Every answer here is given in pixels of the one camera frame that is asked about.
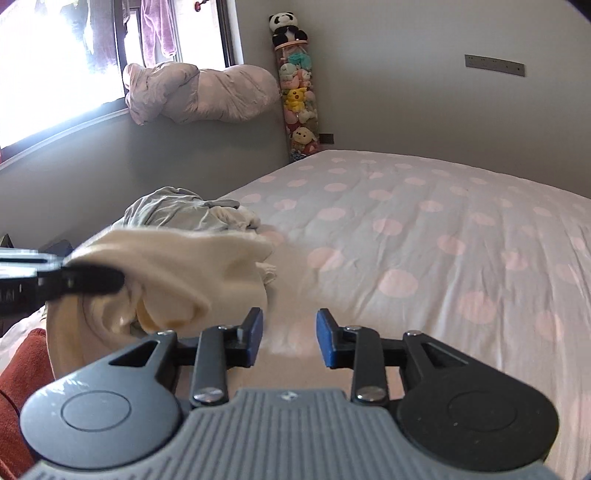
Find cream knit sweater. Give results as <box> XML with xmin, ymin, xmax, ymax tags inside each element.
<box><xmin>46</xmin><ymin>227</ymin><xmax>274</xmax><ymax>378</ymax></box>

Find red fleece trouser leg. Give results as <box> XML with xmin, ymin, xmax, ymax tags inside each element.
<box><xmin>0</xmin><ymin>329</ymin><xmax>54</xmax><ymax>479</ymax></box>

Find grey crumpled garment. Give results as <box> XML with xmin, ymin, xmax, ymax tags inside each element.
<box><xmin>115</xmin><ymin>186</ymin><xmax>260</xmax><ymax>232</ymax></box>

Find pink polka dot bed sheet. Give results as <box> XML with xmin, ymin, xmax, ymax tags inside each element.
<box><xmin>232</xmin><ymin>151</ymin><xmax>590</xmax><ymax>479</ymax></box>

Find pink rolled duvet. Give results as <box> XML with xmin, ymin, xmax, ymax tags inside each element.
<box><xmin>122</xmin><ymin>62</ymin><xmax>280</xmax><ymax>125</ymax></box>

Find purple hanging garment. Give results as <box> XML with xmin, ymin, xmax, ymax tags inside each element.
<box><xmin>139</xmin><ymin>0</ymin><xmax>177</xmax><ymax>67</ymax></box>

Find plush toy storage tube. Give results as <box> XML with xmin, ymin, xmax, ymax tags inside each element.
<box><xmin>274</xmin><ymin>40</ymin><xmax>321</xmax><ymax>162</ymax></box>

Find panda plush toy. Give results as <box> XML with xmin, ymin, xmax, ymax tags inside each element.
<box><xmin>269</xmin><ymin>12</ymin><xmax>308</xmax><ymax>47</ymax></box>

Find window with dark frame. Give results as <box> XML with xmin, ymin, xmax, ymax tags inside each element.
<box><xmin>1</xmin><ymin>1</ymin><xmax>236</xmax><ymax>162</ymax></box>

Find black wall socket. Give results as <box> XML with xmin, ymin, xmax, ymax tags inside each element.
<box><xmin>318</xmin><ymin>133</ymin><xmax>335</xmax><ymax>145</ymax></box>

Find grey wall plate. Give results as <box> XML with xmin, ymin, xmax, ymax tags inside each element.
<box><xmin>465</xmin><ymin>54</ymin><xmax>526</xmax><ymax>77</ymax></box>

